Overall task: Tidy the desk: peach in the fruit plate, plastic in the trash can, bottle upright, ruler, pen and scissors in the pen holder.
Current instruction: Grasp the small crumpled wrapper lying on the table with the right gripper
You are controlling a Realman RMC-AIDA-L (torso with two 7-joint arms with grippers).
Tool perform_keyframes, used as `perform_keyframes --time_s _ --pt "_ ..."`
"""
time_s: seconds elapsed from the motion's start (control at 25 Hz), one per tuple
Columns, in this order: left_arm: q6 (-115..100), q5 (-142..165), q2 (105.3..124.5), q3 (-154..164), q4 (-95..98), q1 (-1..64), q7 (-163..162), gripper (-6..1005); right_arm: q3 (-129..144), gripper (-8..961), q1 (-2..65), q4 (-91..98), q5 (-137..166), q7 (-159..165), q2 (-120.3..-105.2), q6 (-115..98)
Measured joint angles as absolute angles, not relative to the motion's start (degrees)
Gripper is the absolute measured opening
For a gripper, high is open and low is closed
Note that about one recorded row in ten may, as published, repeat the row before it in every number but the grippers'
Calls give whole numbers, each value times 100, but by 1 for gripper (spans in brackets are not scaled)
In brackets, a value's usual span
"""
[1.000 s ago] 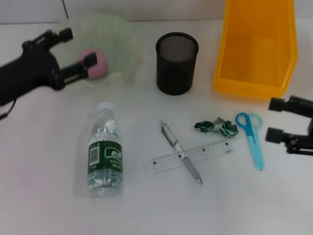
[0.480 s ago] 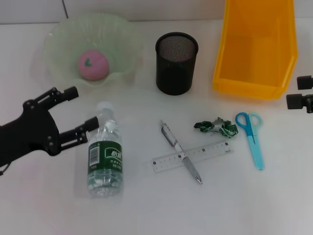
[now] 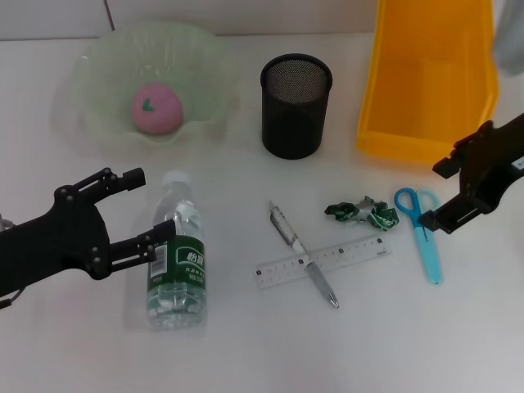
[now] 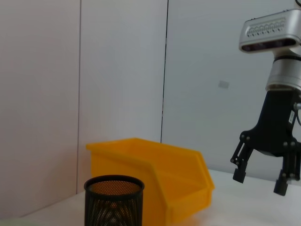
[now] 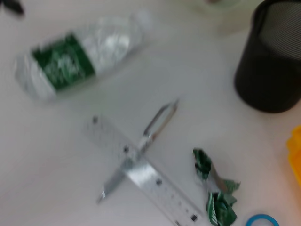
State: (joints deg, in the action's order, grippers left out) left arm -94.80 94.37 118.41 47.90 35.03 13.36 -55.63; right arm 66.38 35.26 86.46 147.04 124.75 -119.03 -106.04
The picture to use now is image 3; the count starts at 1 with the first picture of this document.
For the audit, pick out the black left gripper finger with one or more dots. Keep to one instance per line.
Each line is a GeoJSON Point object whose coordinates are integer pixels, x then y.
{"type": "Point", "coordinates": [134, 179]}
{"type": "Point", "coordinates": [163, 231]}

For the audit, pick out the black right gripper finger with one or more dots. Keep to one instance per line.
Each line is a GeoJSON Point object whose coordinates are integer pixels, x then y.
{"type": "Point", "coordinates": [448, 163]}
{"type": "Point", "coordinates": [438, 221]}

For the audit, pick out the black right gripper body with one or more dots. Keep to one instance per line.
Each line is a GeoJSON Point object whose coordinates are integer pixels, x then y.
{"type": "Point", "coordinates": [499, 155]}

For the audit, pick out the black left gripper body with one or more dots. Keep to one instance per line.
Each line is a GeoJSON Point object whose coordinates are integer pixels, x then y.
{"type": "Point", "coordinates": [53, 241]}

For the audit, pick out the green label water bottle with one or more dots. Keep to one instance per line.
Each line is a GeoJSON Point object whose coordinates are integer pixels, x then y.
{"type": "Point", "coordinates": [180, 262]}

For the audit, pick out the blue scissors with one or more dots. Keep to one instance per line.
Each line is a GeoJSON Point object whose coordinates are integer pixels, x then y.
{"type": "Point", "coordinates": [430, 258]}

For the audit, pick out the green plastic wrapper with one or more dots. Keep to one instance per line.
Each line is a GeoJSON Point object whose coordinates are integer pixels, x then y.
{"type": "Point", "coordinates": [380, 219]}

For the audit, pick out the pink peach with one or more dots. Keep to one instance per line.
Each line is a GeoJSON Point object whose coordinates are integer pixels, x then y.
{"type": "Point", "coordinates": [159, 110]}

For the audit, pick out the transparent plastic ruler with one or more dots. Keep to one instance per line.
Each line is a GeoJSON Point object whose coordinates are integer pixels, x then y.
{"type": "Point", "coordinates": [356, 249]}

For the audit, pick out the grey white ballpoint pen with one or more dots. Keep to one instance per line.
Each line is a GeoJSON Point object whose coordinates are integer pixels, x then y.
{"type": "Point", "coordinates": [286, 229]}

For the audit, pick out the translucent green fruit plate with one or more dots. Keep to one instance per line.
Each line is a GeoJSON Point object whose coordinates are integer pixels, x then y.
{"type": "Point", "coordinates": [192, 61]}

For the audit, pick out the black mesh pen holder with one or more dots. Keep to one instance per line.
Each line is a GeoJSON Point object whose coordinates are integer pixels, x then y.
{"type": "Point", "coordinates": [292, 118]}

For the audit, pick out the yellow plastic bin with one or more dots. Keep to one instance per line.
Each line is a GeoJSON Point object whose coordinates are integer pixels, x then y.
{"type": "Point", "coordinates": [430, 82]}

